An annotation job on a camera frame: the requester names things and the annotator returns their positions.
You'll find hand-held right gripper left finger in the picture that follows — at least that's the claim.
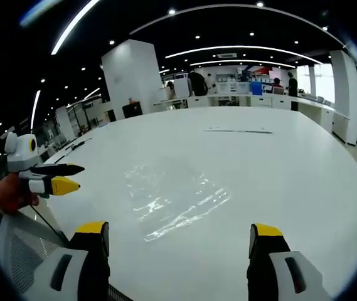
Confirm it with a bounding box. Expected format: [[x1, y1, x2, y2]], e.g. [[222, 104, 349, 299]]
[[30, 221, 111, 301]]

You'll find black tool on table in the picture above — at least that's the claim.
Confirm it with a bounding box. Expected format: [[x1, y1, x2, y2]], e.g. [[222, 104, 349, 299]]
[[64, 137, 92, 151]]

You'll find clear food packaging bag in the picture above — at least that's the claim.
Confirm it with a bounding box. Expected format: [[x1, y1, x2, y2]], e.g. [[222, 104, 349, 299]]
[[124, 158, 232, 243]]

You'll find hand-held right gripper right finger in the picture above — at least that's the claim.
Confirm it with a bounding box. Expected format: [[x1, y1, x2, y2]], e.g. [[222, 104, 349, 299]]
[[246, 223, 332, 301]]

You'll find long metal ruler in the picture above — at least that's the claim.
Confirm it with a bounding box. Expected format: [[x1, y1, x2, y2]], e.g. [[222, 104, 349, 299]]
[[203, 127, 274, 135]]

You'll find person's left hand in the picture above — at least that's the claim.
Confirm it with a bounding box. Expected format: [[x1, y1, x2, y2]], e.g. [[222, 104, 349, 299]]
[[0, 173, 41, 216]]

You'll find black cabinet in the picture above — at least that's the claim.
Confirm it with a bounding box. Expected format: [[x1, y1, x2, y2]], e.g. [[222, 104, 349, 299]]
[[122, 101, 143, 119]]

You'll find white counter row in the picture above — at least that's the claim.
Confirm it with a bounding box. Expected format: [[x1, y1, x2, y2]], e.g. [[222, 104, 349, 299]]
[[152, 92, 351, 139]]

